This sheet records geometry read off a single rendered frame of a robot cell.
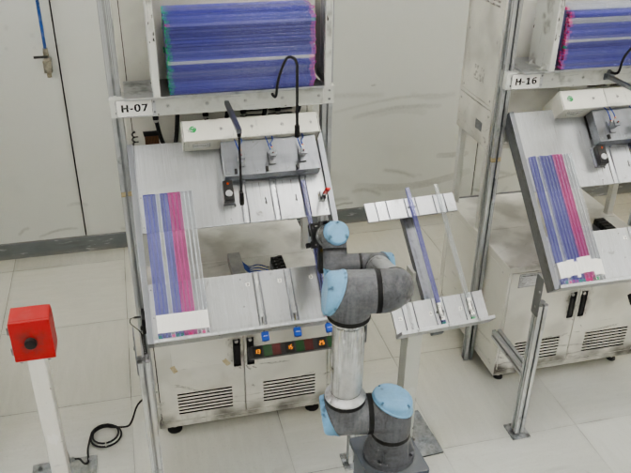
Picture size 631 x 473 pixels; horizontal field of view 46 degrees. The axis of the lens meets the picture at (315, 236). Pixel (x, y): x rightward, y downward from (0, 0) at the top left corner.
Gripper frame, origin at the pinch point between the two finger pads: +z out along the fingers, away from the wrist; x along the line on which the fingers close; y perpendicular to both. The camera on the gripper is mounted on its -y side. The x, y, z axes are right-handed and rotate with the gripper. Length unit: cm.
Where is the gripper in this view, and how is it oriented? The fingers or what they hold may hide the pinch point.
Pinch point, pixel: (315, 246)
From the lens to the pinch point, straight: 259.8
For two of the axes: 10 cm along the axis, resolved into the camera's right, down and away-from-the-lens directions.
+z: -2.1, 0.8, 9.7
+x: -9.7, 1.1, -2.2
